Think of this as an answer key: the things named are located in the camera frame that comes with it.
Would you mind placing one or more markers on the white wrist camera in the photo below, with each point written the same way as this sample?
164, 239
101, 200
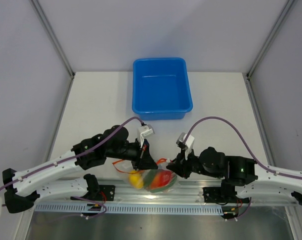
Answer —
144, 132
185, 143

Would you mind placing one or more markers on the yellow orange bell pepper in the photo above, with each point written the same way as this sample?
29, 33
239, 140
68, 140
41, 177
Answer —
135, 179

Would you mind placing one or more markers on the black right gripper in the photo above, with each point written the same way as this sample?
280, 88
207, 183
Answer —
182, 167

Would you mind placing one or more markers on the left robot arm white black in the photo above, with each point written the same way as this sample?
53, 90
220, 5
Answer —
41, 183

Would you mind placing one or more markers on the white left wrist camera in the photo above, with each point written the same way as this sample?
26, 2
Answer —
144, 132

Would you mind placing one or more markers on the left aluminium frame post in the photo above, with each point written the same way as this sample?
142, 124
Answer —
43, 19

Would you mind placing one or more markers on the clear orange zip top bag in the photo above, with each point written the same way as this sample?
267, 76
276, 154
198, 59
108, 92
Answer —
123, 167

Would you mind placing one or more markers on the red chili pepper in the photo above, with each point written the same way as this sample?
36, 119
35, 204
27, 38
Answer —
161, 179

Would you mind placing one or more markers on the aluminium mounting rail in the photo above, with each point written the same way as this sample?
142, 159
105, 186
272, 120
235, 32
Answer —
183, 192

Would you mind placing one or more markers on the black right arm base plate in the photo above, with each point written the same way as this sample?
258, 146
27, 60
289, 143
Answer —
221, 196

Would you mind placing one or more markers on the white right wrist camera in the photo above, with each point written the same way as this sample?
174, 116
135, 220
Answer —
185, 143

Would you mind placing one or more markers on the blue plastic bin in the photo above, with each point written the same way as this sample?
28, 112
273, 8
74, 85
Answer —
161, 89

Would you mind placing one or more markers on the aluminium frame post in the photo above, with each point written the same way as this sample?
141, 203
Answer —
43, 19
276, 27

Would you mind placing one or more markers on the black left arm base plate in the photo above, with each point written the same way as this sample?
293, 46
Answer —
107, 193

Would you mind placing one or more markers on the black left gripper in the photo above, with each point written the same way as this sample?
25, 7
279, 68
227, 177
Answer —
143, 161

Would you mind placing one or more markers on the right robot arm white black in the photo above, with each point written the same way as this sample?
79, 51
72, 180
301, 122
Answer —
241, 178

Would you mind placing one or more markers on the right aluminium frame post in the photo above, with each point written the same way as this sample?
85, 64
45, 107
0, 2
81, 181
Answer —
276, 27

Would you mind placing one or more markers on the slotted white cable duct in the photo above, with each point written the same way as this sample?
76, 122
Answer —
124, 208

